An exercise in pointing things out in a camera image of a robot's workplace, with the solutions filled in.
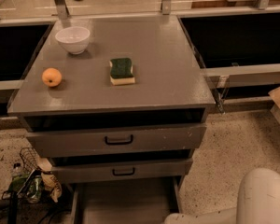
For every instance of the grey bottom drawer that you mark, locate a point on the grey bottom drawer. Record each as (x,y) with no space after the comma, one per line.
(134,201)

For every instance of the grey drawer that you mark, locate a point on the grey drawer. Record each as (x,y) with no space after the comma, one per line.
(134,201)
(117,140)
(122,170)

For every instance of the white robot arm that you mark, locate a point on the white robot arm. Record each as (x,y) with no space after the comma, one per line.
(258,202)

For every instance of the grey drawer cabinet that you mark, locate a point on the grey drawer cabinet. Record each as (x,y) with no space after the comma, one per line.
(168,90)

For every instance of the grey top drawer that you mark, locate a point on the grey top drawer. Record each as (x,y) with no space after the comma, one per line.
(117,140)

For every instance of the grey middle drawer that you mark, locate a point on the grey middle drawer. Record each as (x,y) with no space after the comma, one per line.
(122,170)

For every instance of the green yellow sponge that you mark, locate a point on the green yellow sponge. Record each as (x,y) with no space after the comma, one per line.
(121,71)

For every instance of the white ceramic bowl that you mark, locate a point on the white ceramic bowl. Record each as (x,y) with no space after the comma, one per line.
(73,39)

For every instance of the orange fruit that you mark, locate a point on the orange fruit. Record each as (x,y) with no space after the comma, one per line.
(52,77)

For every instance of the green snack bag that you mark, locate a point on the green snack bag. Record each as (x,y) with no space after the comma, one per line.
(27,187)

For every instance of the clear plastic bottle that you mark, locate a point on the clear plastic bottle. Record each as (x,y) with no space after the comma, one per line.
(17,171)

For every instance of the black wire basket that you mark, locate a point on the black wire basket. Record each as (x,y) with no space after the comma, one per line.
(29,159)

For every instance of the metal bracket left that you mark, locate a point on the metal bracket left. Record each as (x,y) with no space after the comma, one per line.
(62,10)

